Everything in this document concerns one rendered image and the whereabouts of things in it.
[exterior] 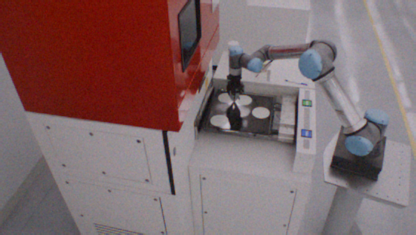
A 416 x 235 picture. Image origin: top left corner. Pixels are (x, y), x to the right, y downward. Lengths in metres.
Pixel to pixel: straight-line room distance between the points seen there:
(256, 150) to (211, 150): 0.24
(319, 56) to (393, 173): 0.76
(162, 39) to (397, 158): 1.41
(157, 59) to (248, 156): 0.85
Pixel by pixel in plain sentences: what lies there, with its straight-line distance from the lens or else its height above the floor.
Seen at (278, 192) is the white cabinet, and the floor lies 0.71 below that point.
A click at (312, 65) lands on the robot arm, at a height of 1.38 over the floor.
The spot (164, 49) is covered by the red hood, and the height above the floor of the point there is 1.59.
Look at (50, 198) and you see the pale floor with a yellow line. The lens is 3.03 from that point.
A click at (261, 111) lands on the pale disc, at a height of 0.90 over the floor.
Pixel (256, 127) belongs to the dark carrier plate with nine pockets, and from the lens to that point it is 1.93.
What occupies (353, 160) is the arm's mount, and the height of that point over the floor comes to 0.90.
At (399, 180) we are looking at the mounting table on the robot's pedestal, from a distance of 1.97.
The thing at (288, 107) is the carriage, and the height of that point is 0.88.
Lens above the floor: 2.16
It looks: 39 degrees down
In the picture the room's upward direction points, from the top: 2 degrees counter-clockwise
